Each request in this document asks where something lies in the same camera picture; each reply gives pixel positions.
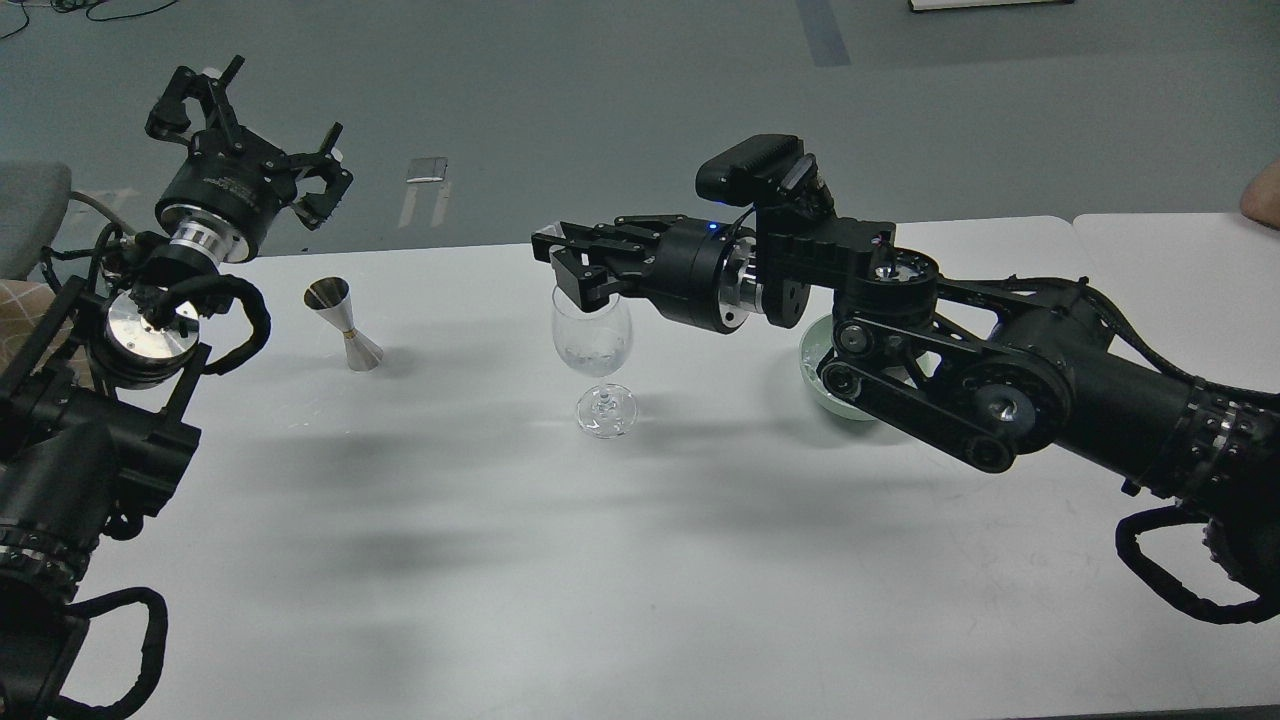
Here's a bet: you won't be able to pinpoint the steel double cocktail jigger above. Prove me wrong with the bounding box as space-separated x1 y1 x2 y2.
303 275 384 372

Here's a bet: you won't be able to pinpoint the green bowl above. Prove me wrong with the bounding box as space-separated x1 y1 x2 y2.
797 313 936 421

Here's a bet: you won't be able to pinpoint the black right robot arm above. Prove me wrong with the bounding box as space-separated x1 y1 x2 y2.
531 208 1277 625

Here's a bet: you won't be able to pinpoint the tan checkered cushion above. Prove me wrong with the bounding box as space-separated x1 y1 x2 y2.
1 279 56 357

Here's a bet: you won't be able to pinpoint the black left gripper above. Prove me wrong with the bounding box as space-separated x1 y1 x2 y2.
145 55 355 265

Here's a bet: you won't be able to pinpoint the grey chair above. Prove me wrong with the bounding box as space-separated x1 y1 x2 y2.
1 160 116 281

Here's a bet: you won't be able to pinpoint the silver floor plate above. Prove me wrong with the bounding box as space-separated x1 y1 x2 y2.
404 156 449 184

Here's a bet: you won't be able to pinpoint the black floor cables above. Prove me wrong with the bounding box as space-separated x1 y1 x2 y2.
0 0 180 44

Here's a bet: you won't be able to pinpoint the white board on floor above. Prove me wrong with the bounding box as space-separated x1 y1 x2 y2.
908 0 1073 13

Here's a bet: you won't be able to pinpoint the clear wine glass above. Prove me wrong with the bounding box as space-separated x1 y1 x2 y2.
550 288 637 439

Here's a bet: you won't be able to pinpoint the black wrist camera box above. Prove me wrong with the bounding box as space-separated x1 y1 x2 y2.
694 135 835 218

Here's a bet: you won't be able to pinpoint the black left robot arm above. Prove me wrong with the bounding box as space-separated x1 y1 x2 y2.
1 56 353 719

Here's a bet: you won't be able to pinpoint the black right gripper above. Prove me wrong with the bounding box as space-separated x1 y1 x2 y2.
531 214 742 334

